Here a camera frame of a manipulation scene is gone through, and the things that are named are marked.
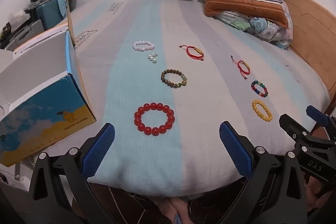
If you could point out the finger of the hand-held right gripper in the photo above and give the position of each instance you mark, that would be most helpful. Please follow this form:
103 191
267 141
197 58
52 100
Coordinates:
316 113
294 127

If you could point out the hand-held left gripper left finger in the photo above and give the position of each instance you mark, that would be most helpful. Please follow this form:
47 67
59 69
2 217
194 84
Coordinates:
98 153

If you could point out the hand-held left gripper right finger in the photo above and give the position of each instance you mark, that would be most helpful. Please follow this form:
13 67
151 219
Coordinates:
235 150

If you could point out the printed cardboard box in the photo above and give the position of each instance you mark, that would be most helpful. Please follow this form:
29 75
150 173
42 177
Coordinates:
39 108

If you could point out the person's right hand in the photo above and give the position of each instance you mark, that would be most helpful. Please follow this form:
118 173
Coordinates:
313 195

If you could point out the striped bed sheet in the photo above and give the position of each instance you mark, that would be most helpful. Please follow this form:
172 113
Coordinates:
210 108

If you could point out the dark patterned rug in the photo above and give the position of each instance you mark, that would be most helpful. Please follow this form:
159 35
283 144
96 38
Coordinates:
126 205

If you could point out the wooden headboard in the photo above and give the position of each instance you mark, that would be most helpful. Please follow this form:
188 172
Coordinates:
312 35

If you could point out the person's right foot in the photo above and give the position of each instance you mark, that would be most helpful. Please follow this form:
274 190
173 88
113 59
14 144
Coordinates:
182 209

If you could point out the person's foot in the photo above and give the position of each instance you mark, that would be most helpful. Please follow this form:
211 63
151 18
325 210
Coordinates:
182 209
165 209

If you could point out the white plastic object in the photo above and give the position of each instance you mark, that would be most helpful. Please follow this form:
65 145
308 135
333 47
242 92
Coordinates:
15 179

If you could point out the person's left foot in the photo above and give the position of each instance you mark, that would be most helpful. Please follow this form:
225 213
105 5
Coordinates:
165 209

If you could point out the floral quilt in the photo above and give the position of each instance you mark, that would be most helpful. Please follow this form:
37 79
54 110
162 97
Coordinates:
262 27

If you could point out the white pearl earrings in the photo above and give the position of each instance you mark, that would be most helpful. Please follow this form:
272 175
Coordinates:
151 57

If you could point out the grey suitcase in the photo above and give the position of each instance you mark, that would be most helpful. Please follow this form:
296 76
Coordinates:
23 32

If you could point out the teal suitcase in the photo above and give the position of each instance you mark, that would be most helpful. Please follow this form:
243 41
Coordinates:
50 12

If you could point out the white plastic bag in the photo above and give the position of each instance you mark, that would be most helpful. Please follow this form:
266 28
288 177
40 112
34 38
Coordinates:
18 15

